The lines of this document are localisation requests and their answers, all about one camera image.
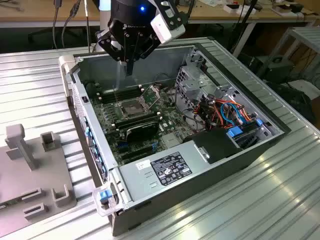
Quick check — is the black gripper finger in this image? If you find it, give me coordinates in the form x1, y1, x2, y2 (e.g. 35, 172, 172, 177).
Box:
129, 36, 161, 77
95, 29, 131, 77

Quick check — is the black RAM slot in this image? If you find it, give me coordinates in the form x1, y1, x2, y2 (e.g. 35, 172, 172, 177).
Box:
99, 90, 144, 105
113, 112, 161, 126
96, 84, 142, 97
116, 116, 161, 130

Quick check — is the CPU socket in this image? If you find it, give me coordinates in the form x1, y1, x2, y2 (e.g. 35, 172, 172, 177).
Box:
117, 98, 148, 118

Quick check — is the black expansion slot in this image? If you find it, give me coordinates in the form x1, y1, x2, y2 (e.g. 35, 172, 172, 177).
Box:
117, 144, 154, 156
121, 149, 155, 163

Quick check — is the open black PC case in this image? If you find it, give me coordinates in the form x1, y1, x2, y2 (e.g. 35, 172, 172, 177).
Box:
57, 42, 292, 237

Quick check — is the metal socket cover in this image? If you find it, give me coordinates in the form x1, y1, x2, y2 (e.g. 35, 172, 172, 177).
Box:
141, 84, 162, 111

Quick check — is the silver perforated drive cage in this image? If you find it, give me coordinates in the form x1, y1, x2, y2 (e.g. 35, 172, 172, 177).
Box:
174, 66, 209, 113

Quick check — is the green motherboard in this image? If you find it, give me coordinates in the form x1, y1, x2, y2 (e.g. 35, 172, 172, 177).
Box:
86, 83, 198, 167

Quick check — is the wooden desk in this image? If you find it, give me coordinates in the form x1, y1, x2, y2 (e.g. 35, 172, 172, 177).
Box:
0, 0, 320, 60

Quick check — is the silver chipset heat sink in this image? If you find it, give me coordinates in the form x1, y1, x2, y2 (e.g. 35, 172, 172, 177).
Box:
161, 134, 183, 149

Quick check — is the black drive bay cover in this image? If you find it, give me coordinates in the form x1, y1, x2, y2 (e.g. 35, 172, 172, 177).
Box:
182, 128, 243, 165

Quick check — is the blue disk carrier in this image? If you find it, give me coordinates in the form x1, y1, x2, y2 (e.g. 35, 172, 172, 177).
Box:
226, 122, 266, 151

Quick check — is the silver power supply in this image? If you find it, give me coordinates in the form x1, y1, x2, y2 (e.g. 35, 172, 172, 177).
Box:
118, 139, 211, 203

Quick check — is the brown cardboard box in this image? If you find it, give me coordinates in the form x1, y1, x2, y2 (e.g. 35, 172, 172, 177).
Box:
271, 4, 293, 16

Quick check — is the dark flat panel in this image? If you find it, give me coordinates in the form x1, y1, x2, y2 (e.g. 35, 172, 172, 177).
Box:
267, 81, 316, 124

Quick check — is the blue case latch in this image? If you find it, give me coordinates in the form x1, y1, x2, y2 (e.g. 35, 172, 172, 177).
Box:
98, 189, 111, 202

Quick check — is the grey parts rack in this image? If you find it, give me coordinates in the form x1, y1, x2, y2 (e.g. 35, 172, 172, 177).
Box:
0, 123, 77, 221

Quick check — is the grey metal slat shelf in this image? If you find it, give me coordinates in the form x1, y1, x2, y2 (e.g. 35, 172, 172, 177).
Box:
281, 26, 320, 83

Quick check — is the green RAM stick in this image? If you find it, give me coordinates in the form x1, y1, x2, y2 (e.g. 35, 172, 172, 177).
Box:
0, 198, 25, 210

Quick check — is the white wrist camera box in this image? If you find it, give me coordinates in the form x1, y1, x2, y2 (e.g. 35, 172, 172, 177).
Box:
149, 0, 187, 45

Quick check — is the orange wire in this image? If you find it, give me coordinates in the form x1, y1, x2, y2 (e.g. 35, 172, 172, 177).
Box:
199, 98, 253, 126

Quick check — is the blue wire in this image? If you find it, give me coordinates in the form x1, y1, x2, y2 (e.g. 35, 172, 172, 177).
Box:
219, 101, 245, 128

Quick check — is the black box with handle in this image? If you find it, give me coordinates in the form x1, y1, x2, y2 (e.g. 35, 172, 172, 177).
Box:
265, 56, 295, 85

